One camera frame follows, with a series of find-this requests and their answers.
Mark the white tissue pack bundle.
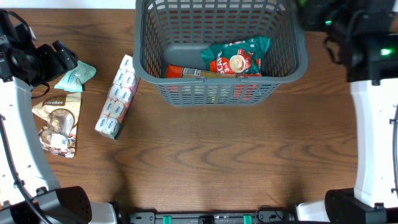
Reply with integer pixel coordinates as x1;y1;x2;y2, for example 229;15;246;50
95;55;140;139

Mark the grey plastic basket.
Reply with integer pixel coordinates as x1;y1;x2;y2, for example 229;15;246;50
132;0;308;106

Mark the beige nuts bag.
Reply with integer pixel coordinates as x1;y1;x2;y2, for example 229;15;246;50
32;93;81;158

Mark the teal snack pouch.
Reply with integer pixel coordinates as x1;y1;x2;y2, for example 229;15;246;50
55;60;96;93

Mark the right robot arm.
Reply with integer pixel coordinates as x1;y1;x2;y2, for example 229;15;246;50
295;0;397;223

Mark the black rail at table edge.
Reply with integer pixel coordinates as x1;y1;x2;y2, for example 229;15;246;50
116;205;299;224

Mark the green Nescafe coffee bag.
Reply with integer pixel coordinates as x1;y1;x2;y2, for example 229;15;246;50
200;36;272;75

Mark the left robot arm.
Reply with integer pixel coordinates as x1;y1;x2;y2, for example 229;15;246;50
1;9;118;223

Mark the spaghetti pack with red ends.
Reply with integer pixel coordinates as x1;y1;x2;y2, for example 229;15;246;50
166;65;262;78

